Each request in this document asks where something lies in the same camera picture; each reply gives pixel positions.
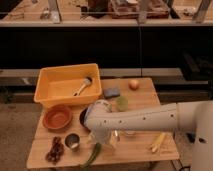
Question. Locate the small metal cup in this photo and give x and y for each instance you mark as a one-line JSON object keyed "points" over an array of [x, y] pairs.
{"points": [[72, 141]]}

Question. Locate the green pepper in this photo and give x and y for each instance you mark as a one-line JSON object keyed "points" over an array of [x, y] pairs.
{"points": [[93, 156]]}

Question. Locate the white cup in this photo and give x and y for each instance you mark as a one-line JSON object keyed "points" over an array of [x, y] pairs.
{"points": [[129, 133]]}

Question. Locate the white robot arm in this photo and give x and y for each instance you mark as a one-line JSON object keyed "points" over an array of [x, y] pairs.
{"points": [[190, 117]]}

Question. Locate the blue sponge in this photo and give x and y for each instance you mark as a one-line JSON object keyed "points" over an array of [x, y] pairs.
{"points": [[111, 92]]}

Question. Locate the yellow plastic tub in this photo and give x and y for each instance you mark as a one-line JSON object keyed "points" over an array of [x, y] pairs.
{"points": [[57, 85]]}

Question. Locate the yellow corn cob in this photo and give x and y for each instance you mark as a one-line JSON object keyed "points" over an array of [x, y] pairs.
{"points": [[157, 143]]}

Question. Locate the black bowl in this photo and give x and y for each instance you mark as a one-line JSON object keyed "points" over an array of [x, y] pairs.
{"points": [[82, 117]]}

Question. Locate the dark red grapes bunch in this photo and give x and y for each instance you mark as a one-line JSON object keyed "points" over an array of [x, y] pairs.
{"points": [[56, 151]]}

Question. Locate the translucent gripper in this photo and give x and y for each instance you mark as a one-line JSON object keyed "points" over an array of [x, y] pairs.
{"points": [[108, 139]]}

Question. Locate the white dish brush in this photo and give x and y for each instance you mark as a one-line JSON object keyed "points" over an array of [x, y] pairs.
{"points": [[87, 82]]}

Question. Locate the orange fruit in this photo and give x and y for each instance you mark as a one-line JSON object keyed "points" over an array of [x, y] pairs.
{"points": [[133, 84]]}

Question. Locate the wooden table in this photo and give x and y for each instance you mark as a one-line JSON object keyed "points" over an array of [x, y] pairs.
{"points": [[131, 149]]}

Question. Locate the green cup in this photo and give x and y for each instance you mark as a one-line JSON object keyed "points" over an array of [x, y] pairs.
{"points": [[121, 103]]}

